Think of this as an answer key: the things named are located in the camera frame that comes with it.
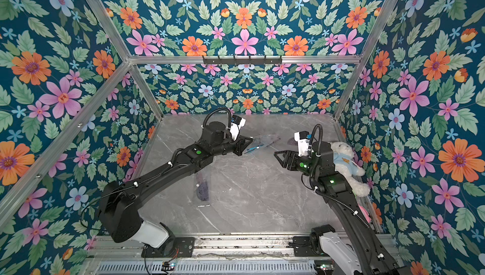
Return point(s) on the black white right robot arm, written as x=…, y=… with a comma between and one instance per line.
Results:
x=365, y=254

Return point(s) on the purple protractor ruler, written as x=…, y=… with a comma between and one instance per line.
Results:
x=292, y=142

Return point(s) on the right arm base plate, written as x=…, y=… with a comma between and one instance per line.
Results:
x=308, y=246

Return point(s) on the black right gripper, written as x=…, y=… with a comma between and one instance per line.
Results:
x=290, y=160

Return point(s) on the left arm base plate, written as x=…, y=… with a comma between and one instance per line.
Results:
x=174, y=247

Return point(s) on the pink alarm clock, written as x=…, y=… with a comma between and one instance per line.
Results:
x=365, y=214

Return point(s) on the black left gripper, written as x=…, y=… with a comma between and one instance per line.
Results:
x=237, y=145

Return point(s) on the black hook rail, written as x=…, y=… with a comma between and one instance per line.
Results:
x=242, y=60

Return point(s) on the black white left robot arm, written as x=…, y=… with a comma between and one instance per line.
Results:
x=119, y=204

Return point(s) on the teal protractor ruler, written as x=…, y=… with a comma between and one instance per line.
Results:
x=253, y=147

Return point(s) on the white teddy bear blue shirt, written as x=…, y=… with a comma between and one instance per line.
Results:
x=344, y=164

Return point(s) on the teal ruler set pouch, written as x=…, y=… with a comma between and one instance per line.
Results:
x=267, y=140

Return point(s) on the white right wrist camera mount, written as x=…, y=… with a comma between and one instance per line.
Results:
x=302, y=139

